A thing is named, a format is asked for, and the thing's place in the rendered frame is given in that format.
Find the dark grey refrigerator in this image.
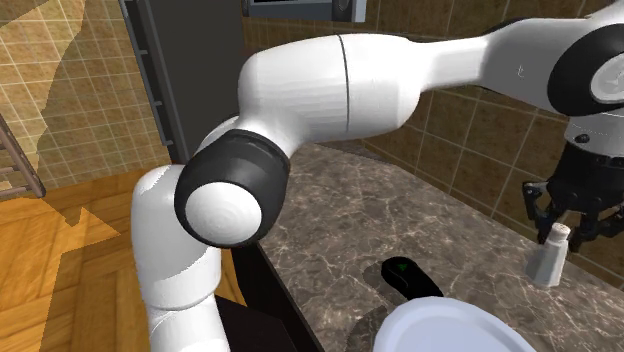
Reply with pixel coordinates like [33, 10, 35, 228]
[118, 0, 251, 165]

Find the brown wooden chair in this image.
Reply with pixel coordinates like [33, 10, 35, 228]
[0, 113, 48, 202]

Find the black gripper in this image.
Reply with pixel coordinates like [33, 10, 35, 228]
[521, 142, 624, 253]

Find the white salt shaker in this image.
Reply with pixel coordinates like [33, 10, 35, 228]
[524, 222, 572, 288]

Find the white plate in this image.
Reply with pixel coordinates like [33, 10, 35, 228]
[372, 295, 538, 352]

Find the black remote control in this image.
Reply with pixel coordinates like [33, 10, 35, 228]
[380, 256, 445, 300]

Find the grey microwave oven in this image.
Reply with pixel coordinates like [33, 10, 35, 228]
[241, 0, 368, 24]

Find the dark robot stand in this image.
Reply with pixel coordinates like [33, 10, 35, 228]
[214, 242, 326, 352]

